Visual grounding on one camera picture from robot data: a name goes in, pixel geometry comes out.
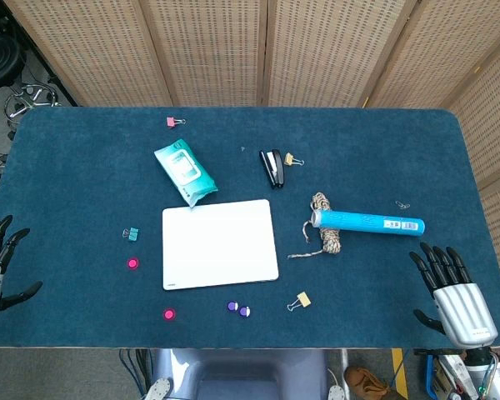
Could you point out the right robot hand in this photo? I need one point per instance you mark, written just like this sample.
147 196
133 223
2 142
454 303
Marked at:
462 308

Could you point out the pink magnet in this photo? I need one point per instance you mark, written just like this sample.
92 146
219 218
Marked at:
133 263
168 314

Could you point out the purple magnet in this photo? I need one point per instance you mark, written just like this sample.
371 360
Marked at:
232 306
244 311

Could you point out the white rectangular board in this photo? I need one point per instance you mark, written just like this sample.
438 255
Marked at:
221 246

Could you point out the metal paper clip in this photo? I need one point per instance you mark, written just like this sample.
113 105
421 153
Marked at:
402 205

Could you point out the brown shoe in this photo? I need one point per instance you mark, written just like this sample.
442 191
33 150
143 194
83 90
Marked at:
364 381

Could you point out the blue felt table cover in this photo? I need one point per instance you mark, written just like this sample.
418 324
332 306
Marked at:
87 175

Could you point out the blue cylindrical tube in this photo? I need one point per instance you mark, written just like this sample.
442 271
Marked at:
358 223

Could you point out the teal binder clip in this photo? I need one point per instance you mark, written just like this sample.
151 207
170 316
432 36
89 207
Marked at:
132 235

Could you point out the large gold binder clip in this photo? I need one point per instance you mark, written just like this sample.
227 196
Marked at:
303 299

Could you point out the chrome stool base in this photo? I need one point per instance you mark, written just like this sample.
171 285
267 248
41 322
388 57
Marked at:
33 89

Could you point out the green wet wipes pack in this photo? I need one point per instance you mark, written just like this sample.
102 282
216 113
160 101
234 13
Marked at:
183 168

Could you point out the pink binder clip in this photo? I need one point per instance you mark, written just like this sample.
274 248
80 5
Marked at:
171 122

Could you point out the grey robot torso base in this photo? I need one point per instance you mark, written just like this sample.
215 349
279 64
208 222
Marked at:
241 371

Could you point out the small gold binder clip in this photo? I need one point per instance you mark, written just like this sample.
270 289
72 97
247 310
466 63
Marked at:
288 158

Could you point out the black stapler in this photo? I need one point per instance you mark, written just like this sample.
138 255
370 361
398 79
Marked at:
275 171

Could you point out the wicker folding screen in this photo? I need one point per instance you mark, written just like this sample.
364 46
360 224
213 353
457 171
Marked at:
212 50

